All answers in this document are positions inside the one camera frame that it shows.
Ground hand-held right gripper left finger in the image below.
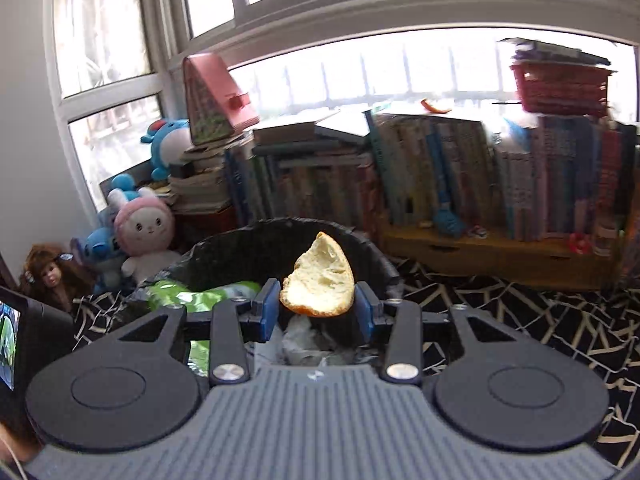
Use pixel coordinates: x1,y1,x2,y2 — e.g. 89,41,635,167
107,278,282,387

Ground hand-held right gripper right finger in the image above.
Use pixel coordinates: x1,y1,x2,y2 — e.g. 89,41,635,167
355,282,526,387

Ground black lined waste bin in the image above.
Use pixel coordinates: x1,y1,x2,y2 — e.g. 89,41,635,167
135,217,406,382

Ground orange peel piece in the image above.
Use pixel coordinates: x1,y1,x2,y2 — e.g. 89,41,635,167
279,231,357,319

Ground green snack packet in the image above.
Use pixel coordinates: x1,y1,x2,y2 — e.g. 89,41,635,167
146,280,264,377

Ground crumpled clear plastic bag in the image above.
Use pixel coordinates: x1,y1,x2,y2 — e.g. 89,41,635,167
281,314,347,367

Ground brown-haired doll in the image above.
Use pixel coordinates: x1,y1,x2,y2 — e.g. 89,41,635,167
19,243,96,314

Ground blue big-eared plush toy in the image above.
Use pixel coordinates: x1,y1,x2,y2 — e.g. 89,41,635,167
70,227,137,294

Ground pile of assorted books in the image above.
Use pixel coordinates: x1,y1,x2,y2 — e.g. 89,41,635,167
167,109,387,242

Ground blue knitted toy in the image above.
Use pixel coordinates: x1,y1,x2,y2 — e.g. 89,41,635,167
432,202,469,239

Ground pink rabbit plush toy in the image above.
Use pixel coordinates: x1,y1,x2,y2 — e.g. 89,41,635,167
107,187,181,287

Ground yellow wooden drawer cabinet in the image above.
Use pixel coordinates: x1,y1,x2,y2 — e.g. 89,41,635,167
377,222,627,292

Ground black white patterned rug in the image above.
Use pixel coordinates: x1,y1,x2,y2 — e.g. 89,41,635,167
72,255,640,467

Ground small blue white plush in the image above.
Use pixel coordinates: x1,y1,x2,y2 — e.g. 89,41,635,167
97,173,140,212

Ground blue white-bellied plush toy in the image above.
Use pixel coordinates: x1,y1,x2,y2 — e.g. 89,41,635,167
140,118,194,181

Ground row of upright books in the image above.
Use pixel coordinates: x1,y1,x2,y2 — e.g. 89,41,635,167
370,109,640,244

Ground pink house-shaped box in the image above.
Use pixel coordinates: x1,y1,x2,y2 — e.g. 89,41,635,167
182,53,261,147

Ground small white jar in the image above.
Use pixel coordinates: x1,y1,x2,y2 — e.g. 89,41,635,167
595,220,619,256

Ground red plastic basket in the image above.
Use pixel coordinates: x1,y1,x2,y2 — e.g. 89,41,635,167
510,61,614,117

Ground books on basket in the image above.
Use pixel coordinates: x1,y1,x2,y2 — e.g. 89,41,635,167
497,37,614,69

